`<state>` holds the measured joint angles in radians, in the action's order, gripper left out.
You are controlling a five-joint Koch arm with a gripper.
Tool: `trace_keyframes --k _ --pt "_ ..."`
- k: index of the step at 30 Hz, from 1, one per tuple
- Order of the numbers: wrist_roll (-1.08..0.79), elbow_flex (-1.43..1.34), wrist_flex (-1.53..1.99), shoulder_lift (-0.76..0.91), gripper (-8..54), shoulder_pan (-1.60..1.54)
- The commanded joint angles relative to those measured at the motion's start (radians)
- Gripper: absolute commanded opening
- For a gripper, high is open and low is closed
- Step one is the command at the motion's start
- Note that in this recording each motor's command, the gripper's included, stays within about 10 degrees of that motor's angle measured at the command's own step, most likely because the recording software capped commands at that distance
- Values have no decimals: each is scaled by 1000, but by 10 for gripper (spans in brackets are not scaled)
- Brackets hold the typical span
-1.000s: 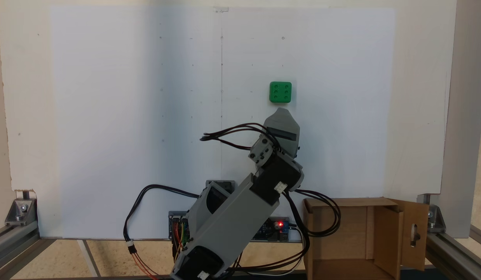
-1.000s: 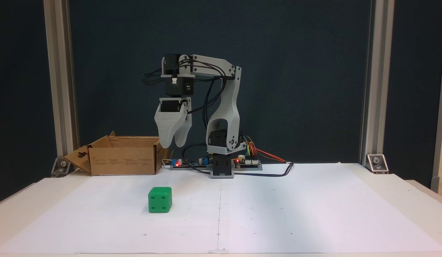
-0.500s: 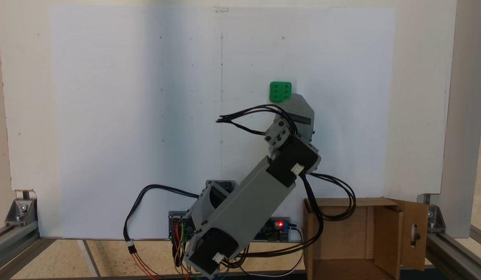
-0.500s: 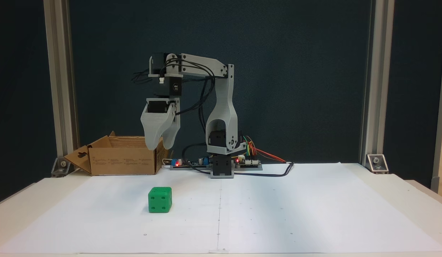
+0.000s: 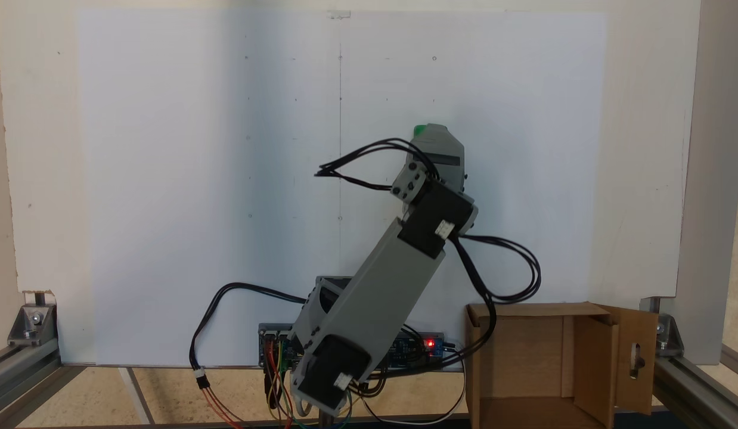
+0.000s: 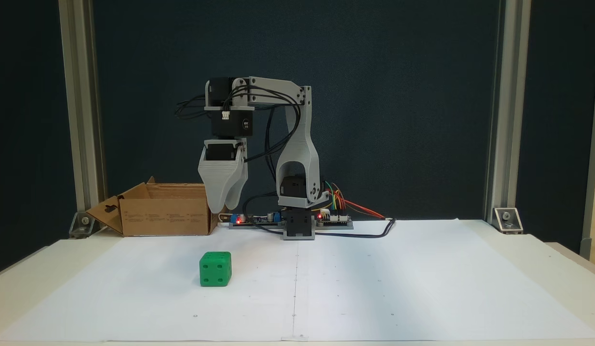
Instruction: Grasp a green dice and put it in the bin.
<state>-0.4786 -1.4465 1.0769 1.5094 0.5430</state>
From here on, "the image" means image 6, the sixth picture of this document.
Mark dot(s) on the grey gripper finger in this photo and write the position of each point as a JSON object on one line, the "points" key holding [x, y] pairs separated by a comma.
{"points": [[218, 182], [241, 180]]}

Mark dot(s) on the green die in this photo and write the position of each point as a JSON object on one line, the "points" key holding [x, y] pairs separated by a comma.
{"points": [[215, 270]]}

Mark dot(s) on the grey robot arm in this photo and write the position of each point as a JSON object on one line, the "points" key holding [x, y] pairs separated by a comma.
{"points": [[297, 149]]}

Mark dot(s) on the blue circuit board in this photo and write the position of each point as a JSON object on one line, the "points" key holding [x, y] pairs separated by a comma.
{"points": [[259, 220]]}

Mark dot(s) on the brown cardboard box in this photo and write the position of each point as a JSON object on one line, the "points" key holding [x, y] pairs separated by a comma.
{"points": [[158, 216]]}

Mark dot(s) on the clear tape piece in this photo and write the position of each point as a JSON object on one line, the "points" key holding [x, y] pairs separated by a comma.
{"points": [[295, 337]]}

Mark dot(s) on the white paper sheet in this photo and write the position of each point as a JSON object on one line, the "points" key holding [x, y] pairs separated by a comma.
{"points": [[374, 288]]}

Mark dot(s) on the metal corner bracket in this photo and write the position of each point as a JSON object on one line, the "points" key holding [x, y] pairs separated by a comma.
{"points": [[508, 221], [82, 225]]}

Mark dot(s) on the aluminium frame post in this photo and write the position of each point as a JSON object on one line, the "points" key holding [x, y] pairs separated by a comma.
{"points": [[509, 96], [79, 96]]}

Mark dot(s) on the grey metal post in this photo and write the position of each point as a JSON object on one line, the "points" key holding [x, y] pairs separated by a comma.
{"points": [[593, 144]]}

